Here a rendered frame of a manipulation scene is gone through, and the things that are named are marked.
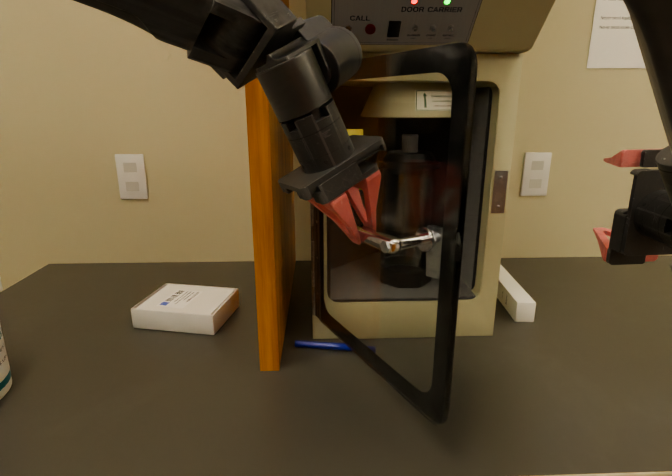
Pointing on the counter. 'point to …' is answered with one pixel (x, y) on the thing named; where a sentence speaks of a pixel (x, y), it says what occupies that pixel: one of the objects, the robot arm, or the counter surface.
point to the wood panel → (270, 208)
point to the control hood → (510, 5)
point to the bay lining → (476, 184)
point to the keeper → (499, 191)
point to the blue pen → (322, 345)
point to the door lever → (395, 240)
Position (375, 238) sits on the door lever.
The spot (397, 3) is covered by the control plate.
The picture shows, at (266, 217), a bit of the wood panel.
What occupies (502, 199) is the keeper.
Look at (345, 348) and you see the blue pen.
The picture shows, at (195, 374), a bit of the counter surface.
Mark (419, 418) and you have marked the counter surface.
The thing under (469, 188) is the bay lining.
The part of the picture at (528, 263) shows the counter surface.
